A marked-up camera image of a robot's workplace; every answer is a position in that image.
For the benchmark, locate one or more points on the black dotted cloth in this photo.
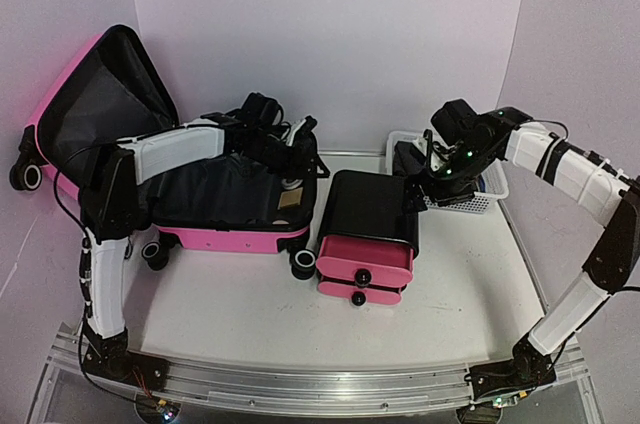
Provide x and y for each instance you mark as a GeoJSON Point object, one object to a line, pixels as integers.
{"type": "Point", "coordinates": [408, 161]}

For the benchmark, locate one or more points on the tan square box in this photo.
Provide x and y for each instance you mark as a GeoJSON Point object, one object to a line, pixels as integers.
{"type": "Point", "coordinates": [290, 198]}

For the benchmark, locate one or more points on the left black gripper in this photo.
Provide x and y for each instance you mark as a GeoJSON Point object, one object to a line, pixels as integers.
{"type": "Point", "coordinates": [300, 167]}

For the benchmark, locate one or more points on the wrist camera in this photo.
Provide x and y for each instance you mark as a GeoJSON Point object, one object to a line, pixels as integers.
{"type": "Point", "coordinates": [436, 154]}
{"type": "Point", "coordinates": [300, 129]}

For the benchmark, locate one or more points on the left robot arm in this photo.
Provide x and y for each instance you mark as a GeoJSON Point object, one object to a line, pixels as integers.
{"type": "Point", "coordinates": [243, 181]}

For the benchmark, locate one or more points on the round white black tape roll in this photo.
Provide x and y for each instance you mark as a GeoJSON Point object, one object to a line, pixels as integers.
{"type": "Point", "coordinates": [291, 184]}

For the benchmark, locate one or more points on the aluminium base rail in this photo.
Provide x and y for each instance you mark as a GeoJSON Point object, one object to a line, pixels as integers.
{"type": "Point", "coordinates": [323, 393]}

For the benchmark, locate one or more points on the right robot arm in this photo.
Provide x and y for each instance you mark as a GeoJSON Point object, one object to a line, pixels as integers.
{"type": "Point", "coordinates": [607, 194]}

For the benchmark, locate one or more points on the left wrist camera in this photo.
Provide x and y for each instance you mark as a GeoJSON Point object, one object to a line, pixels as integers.
{"type": "Point", "coordinates": [300, 129]}

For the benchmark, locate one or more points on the pink hard-shell suitcase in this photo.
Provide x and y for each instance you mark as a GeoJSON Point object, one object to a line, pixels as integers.
{"type": "Point", "coordinates": [109, 91]}

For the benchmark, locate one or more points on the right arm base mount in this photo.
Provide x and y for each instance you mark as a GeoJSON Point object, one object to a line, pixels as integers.
{"type": "Point", "coordinates": [501, 379]}

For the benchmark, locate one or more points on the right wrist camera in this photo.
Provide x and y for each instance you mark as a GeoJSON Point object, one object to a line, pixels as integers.
{"type": "Point", "coordinates": [436, 154]}

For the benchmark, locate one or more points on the black and pink drawer organizer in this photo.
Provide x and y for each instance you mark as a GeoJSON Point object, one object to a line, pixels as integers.
{"type": "Point", "coordinates": [367, 239]}

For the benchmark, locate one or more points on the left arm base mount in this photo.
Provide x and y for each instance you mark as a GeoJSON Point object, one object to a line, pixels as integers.
{"type": "Point", "coordinates": [125, 369]}

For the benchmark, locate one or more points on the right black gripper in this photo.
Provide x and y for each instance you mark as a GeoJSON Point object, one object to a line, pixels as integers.
{"type": "Point", "coordinates": [412, 189]}

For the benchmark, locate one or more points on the white perforated plastic basket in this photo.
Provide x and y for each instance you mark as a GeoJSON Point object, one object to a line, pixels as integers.
{"type": "Point", "coordinates": [492, 187]}

